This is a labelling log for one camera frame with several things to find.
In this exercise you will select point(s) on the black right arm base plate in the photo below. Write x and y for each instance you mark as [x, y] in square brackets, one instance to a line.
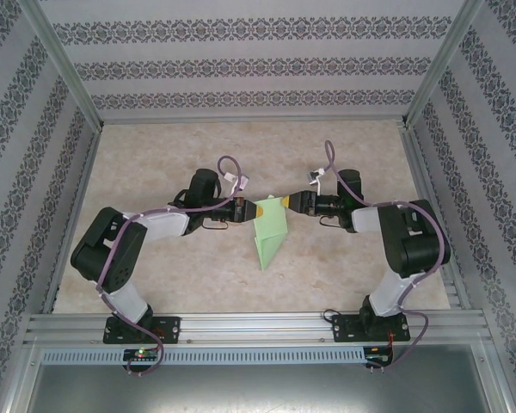
[348, 329]

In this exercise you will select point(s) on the small circuit board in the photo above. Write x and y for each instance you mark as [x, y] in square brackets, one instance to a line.
[378, 356]
[142, 354]

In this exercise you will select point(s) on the aluminium side rail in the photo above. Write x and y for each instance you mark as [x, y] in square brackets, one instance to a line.
[75, 193]
[425, 172]

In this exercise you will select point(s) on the aluminium frame post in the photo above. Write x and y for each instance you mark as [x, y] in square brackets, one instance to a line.
[60, 64]
[443, 64]

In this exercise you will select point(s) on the aluminium mounting rail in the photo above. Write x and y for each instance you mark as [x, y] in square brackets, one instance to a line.
[258, 327]

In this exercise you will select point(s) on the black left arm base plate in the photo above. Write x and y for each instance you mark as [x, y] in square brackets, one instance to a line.
[167, 329]

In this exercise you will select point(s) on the light green paper sheet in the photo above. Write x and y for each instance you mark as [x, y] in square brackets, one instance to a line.
[268, 245]

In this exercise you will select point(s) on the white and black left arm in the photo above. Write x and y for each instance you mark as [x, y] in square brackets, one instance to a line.
[103, 254]

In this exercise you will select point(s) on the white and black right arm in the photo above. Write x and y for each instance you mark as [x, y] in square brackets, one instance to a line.
[413, 241]

